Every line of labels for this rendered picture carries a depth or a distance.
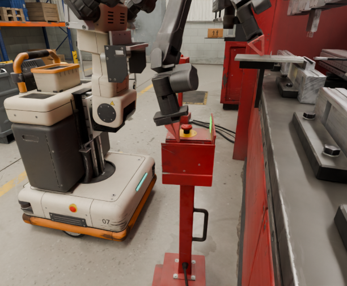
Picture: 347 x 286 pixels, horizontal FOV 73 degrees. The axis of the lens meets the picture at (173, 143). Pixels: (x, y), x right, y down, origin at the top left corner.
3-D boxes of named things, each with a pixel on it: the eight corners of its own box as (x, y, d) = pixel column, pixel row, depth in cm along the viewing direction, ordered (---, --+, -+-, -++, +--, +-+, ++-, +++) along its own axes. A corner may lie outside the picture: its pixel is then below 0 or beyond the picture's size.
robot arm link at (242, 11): (235, 11, 100) (234, 9, 95) (251, 0, 97) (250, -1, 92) (242, 26, 102) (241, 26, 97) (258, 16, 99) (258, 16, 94)
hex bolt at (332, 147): (320, 149, 45) (322, 142, 45) (336, 151, 45) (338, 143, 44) (324, 156, 43) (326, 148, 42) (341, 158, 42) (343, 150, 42)
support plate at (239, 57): (236, 56, 114) (237, 54, 114) (296, 58, 108) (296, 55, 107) (234, 60, 99) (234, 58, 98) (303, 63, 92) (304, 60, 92)
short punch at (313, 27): (304, 36, 100) (309, 11, 96) (309, 36, 99) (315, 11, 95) (309, 37, 91) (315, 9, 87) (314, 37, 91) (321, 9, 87)
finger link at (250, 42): (270, 50, 102) (261, 29, 100) (271, 51, 96) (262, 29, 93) (254, 58, 105) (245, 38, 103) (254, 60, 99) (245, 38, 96)
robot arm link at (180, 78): (168, 61, 73) (151, 49, 66) (202, 53, 67) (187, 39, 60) (166, 99, 72) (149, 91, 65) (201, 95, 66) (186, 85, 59)
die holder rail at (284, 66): (275, 63, 174) (277, 49, 170) (283, 63, 172) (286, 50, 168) (282, 75, 131) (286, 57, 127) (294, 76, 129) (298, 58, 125)
